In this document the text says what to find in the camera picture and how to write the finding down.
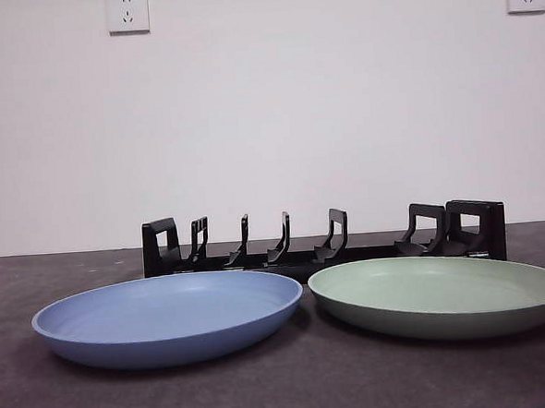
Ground blue round plate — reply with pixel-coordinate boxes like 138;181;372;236
29;265;308;376

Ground green round plate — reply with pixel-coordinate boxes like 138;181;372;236
306;247;545;350

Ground black plate rack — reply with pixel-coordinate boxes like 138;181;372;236
140;197;509;292

